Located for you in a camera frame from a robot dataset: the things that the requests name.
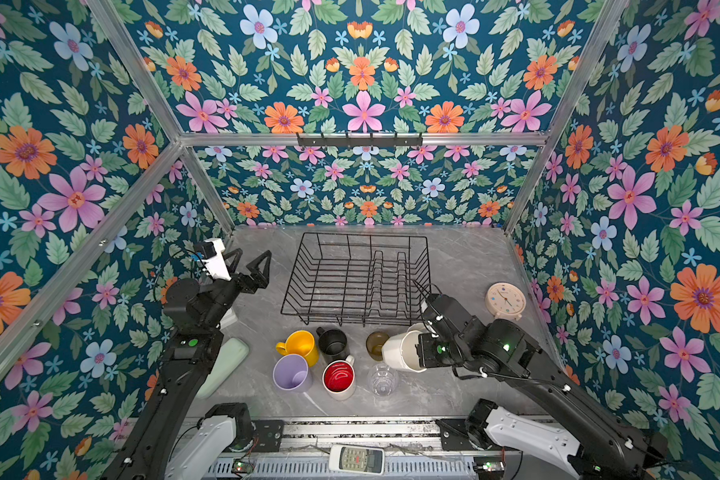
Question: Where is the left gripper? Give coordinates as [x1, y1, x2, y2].
[198, 245, 269, 333]

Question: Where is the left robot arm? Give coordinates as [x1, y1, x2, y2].
[102, 241, 272, 479]

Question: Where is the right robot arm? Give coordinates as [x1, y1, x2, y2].
[416, 294, 668, 479]

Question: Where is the amber glass cup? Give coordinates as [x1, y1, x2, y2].
[365, 331, 390, 362]

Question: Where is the clear glass cup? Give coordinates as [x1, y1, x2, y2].
[368, 363, 399, 397]

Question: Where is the pale green case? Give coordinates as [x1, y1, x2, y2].
[196, 338, 250, 399]

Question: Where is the yellow mug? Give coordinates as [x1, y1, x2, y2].
[275, 330, 319, 367]

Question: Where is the black mug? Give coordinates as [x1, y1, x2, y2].
[316, 327, 350, 364]

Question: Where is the lilac cup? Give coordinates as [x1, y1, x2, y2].
[272, 354, 313, 393]

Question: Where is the red inside white mug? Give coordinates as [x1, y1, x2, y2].
[322, 355, 357, 401]

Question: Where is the white remote control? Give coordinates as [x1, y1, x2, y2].
[328, 444, 385, 475]

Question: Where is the aluminium frame post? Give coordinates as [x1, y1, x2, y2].
[88, 1, 234, 236]

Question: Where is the black wire dish rack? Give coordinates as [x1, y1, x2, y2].
[281, 232, 431, 327]

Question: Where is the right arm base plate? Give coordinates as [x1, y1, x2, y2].
[435, 418, 475, 452]

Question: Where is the black hook rail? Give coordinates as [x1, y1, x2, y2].
[296, 133, 424, 148]

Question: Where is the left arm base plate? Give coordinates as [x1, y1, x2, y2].
[251, 420, 285, 453]

